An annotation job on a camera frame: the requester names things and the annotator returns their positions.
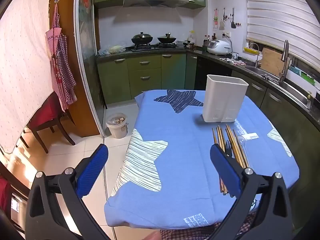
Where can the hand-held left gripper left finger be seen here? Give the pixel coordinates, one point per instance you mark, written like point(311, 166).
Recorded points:
point(92, 172)

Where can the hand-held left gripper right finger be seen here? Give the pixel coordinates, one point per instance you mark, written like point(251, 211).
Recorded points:
point(225, 170)

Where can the black fork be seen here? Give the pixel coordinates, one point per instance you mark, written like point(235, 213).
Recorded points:
point(228, 150)

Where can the pile of wooden chopsticks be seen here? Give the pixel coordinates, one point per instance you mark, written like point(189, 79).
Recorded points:
point(221, 136)

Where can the white plastic utensil holder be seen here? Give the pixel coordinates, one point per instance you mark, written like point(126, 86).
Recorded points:
point(220, 97)

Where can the clear plastic spoon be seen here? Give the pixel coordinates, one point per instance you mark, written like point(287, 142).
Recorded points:
point(241, 145)

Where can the blue star-print tablecloth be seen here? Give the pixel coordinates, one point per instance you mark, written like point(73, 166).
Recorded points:
point(187, 142)

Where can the white trash bucket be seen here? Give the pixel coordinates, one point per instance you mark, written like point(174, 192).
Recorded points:
point(117, 130)

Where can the person's red patterned clothing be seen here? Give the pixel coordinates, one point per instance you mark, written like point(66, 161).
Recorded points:
point(200, 233)

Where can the dark wooden chair red cushion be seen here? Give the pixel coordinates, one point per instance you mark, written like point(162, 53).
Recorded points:
point(47, 112)

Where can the green under-sink cabinets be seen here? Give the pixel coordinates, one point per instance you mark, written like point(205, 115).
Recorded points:
point(275, 105)

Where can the black built-in appliance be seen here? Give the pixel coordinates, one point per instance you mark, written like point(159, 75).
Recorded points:
point(212, 72)

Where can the stainless steel sink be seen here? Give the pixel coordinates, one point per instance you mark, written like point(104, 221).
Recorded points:
point(290, 87)

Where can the green lower drawer cabinets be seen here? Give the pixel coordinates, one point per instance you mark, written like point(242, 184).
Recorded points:
point(145, 77)

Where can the red checked apron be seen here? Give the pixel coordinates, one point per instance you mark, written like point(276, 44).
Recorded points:
point(62, 62)

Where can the dark stone countertop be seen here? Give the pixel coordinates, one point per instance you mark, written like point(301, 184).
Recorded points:
point(215, 56)

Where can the wooden cutting board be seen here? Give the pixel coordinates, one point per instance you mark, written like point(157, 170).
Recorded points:
point(272, 61)

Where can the small curved faucet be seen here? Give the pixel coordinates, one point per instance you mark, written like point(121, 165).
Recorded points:
point(257, 55)

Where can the yellow sponge holder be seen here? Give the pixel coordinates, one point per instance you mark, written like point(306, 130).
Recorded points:
point(250, 50)

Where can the green plastic tub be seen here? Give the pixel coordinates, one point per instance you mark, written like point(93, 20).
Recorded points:
point(303, 76)

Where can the white rice cooker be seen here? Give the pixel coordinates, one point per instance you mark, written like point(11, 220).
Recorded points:
point(218, 47)

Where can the plastic bag with food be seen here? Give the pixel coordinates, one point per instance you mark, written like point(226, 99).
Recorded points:
point(115, 48)

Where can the tall steel faucet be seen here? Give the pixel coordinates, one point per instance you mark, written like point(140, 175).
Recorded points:
point(285, 55)

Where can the row of dark sauce bottles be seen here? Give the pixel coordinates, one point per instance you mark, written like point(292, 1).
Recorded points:
point(209, 38)

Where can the cooking oil bottle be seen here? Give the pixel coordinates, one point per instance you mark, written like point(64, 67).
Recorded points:
point(191, 37)

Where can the black gas stove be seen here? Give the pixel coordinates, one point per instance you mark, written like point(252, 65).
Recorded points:
point(155, 47)

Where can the decorated glass sliding door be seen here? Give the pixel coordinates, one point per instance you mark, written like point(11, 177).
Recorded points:
point(87, 30)

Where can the black lidded wok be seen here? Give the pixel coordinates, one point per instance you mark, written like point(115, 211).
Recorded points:
point(142, 38)
point(166, 39)

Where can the hanging black spatula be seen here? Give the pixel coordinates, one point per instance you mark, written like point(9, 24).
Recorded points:
point(233, 24)

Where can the hanging white spatula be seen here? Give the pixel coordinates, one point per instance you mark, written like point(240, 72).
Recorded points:
point(222, 23)

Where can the red green hanging ornament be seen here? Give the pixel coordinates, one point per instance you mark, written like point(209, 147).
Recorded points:
point(215, 17)

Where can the white window blind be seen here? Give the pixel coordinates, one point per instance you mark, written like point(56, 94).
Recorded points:
point(280, 12)

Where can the white wall socket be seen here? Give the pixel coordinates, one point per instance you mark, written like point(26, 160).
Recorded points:
point(226, 34)

